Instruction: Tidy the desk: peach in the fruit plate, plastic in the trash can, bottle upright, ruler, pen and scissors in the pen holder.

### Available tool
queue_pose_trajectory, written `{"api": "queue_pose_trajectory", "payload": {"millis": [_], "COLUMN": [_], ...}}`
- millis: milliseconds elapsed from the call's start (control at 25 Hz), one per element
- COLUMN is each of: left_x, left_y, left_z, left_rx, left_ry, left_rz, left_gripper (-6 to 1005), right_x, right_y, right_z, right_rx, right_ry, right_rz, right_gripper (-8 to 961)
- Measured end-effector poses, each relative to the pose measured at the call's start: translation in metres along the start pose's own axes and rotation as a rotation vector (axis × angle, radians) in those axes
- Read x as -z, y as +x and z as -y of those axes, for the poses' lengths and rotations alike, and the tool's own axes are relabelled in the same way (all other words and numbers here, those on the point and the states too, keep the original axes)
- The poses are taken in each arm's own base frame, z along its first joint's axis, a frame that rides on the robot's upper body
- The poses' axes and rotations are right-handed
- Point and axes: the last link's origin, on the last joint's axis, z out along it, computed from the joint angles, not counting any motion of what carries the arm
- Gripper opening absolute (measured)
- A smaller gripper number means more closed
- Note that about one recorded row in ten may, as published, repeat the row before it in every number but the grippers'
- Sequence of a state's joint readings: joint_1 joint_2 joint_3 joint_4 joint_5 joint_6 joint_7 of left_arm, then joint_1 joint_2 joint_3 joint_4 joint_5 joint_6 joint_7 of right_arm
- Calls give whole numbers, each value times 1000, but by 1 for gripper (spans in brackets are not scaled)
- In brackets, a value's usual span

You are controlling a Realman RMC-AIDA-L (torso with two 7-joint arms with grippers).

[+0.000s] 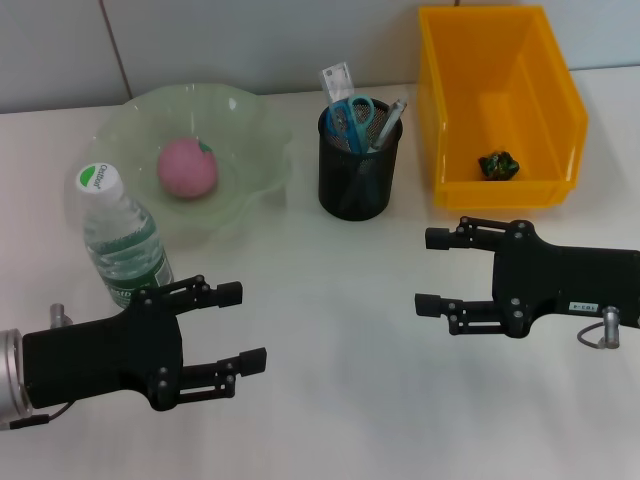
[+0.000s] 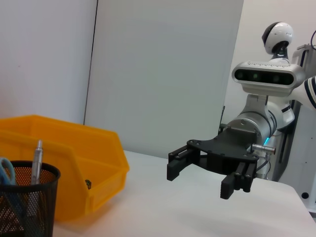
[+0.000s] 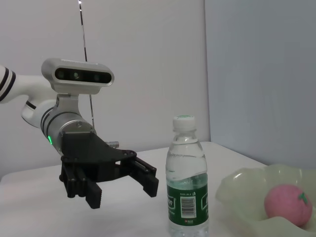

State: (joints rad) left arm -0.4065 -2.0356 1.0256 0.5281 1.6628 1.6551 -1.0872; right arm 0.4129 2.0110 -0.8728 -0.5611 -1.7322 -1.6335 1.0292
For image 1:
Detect blue capped scissors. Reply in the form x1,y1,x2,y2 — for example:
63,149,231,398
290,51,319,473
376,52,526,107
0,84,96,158
325,94,377,201

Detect black mesh pen holder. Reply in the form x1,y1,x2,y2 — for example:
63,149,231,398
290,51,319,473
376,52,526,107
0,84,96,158
317,97,404,222

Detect green plastic wad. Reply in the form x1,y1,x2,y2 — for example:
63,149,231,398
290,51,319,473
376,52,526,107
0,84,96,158
477,148,521,181

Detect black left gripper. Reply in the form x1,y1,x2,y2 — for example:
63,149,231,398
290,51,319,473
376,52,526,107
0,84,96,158
21,273,269,413

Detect clear green-label plastic bottle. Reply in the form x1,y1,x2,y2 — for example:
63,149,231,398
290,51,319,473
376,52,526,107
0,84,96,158
75,162,176,310

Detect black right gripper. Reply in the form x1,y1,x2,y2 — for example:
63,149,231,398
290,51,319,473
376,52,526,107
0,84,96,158
413,215,640,339

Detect green glass fruit plate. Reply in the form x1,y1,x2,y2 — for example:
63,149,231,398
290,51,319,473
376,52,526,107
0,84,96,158
67,82,296,246

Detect grey white ballpoint pen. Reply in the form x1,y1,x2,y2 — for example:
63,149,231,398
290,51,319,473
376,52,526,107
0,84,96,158
368,98,409,152

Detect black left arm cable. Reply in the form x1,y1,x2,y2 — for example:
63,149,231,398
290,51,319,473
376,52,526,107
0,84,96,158
8,302,76,432

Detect pink toy peach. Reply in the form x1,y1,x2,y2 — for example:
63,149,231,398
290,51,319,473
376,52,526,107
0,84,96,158
156,138,220,201

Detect clear plastic ruler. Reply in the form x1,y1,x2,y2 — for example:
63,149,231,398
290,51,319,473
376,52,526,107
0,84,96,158
318,60,357,107

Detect yellow plastic bin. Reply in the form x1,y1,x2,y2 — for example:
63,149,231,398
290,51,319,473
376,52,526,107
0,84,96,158
417,4,590,210

